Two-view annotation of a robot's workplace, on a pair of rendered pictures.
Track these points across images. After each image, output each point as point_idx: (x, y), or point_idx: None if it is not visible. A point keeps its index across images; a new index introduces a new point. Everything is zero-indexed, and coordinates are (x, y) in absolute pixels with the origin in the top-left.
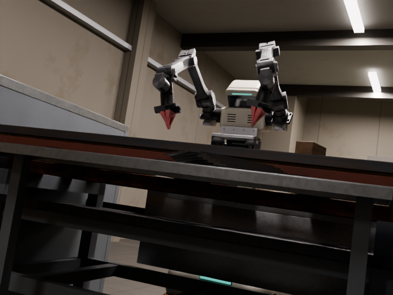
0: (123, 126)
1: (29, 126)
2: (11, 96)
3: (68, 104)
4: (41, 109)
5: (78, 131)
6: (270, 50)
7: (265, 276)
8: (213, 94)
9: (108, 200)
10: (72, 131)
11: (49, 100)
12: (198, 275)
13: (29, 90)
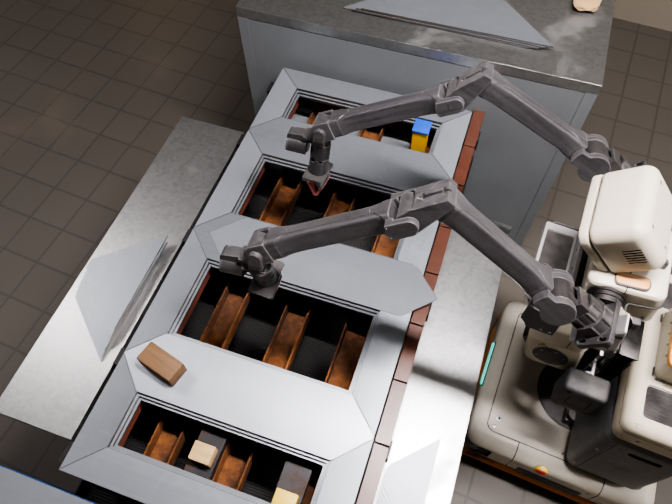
0: (577, 83)
1: (345, 68)
2: (308, 38)
3: (412, 47)
4: (360, 51)
5: (443, 80)
6: (348, 222)
7: None
8: (598, 161)
9: (530, 169)
10: (244, 137)
11: (372, 43)
12: (496, 340)
13: (333, 32)
